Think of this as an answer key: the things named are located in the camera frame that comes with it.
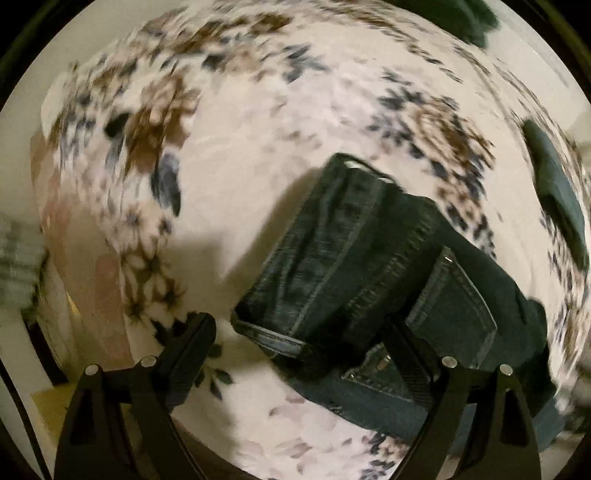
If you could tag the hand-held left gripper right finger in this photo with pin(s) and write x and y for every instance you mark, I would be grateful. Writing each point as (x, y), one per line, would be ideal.
(406, 357)

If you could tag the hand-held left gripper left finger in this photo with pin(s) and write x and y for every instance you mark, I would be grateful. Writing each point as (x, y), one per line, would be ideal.
(187, 350)

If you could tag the dark blue denim pants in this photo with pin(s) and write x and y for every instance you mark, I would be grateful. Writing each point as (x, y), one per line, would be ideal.
(351, 272)

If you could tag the dark green cloth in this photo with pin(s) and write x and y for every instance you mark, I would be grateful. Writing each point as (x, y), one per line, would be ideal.
(556, 184)

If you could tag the floral printed bed sheet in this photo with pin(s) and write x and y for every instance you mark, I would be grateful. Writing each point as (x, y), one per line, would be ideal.
(277, 138)

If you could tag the dark green garment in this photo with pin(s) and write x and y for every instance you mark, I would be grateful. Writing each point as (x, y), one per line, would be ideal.
(443, 16)

